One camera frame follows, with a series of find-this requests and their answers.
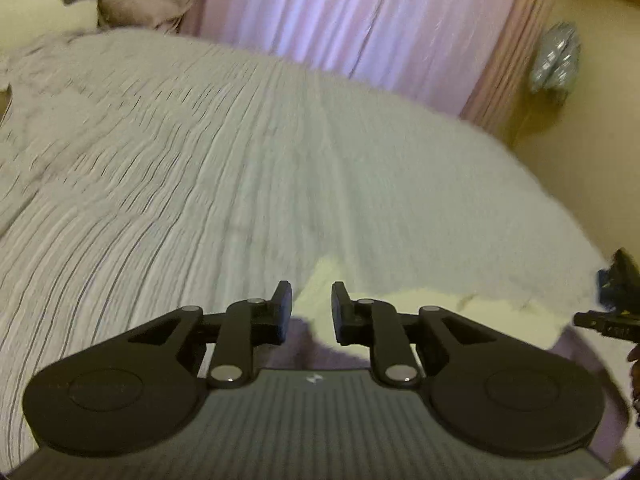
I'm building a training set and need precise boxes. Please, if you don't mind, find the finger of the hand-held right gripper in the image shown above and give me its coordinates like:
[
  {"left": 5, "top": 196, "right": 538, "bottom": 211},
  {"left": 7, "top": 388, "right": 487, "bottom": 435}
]
[
  {"left": 597, "top": 247, "right": 640, "bottom": 311},
  {"left": 573, "top": 311, "right": 640, "bottom": 340}
]

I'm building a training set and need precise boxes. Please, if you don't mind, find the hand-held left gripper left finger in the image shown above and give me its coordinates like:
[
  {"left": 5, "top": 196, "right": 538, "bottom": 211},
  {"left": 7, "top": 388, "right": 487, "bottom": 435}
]
[{"left": 127, "top": 280, "right": 293, "bottom": 390}]

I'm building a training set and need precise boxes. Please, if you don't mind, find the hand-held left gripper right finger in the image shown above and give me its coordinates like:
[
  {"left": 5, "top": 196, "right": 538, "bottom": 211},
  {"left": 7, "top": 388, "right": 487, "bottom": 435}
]
[{"left": 331, "top": 281, "right": 493, "bottom": 388}]

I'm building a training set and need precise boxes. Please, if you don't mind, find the purple and white knit sweater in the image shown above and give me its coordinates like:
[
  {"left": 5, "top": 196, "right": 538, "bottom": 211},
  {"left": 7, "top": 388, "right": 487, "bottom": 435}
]
[{"left": 270, "top": 255, "right": 633, "bottom": 466}]

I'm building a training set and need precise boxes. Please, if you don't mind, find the person's right hand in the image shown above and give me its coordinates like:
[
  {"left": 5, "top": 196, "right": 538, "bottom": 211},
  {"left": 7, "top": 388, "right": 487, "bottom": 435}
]
[{"left": 628, "top": 342, "right": 640, "bottom": 427}]

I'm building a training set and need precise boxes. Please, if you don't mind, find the bed with striped grey cover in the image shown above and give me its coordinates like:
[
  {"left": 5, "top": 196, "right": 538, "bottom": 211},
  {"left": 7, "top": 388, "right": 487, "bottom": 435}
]
[{"left": 0, "top": 27, "right": 618, "bottom": 466}]

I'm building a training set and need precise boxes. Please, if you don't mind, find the pink curtain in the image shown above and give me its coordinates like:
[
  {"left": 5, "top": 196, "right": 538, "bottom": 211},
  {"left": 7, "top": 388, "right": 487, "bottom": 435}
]
[{"left": 197, "top": 0, "right": 566, "bottom": 133}]

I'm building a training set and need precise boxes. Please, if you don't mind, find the white quilted bolster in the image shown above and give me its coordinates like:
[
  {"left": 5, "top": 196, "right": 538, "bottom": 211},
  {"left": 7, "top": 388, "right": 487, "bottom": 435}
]
[{"left": 0, "top": 0, "right": 99, "bottom": 41}]

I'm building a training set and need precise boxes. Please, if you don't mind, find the shiny silver wall ornament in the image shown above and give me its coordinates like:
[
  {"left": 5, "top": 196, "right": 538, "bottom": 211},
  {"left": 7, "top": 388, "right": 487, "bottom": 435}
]
[{"left": 529, "top": 21, "right": 582, "bottom": 94}]

